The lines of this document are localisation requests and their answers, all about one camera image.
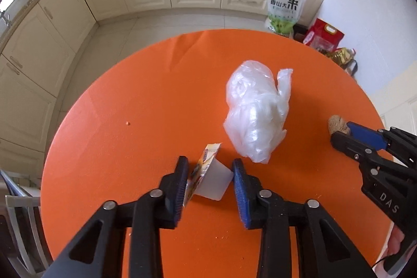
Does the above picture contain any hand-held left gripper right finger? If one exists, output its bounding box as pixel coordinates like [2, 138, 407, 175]
[231, 158, 377, 278]

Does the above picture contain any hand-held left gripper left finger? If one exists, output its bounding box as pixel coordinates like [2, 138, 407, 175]
[44, 156, 190, 278]

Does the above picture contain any red bag with handle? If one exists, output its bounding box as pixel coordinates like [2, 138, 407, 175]
[303, 18, 345, 54]

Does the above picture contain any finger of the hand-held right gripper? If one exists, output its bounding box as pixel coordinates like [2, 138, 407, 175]
[330, 131, 383, 176]
[346, 122, 417, 164]

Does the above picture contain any white green rice bag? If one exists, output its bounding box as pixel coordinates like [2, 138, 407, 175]
[265, 0, 310, 38]

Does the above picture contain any yellow cooking oil bottle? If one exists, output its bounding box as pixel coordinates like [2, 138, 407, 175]
[327, 48, 356, 65]

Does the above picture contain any white plastic bag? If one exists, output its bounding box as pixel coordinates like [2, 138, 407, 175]
[223, 60, 294, 164]

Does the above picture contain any white jelly cup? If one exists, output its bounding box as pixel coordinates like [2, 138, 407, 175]
[184, 143, 234, 207]

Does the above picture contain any white panel door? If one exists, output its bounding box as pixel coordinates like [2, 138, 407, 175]
[368, 70, 417, 135]

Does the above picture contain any person's right hand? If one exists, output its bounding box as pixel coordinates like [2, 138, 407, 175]
[389, 225, 410, 257]

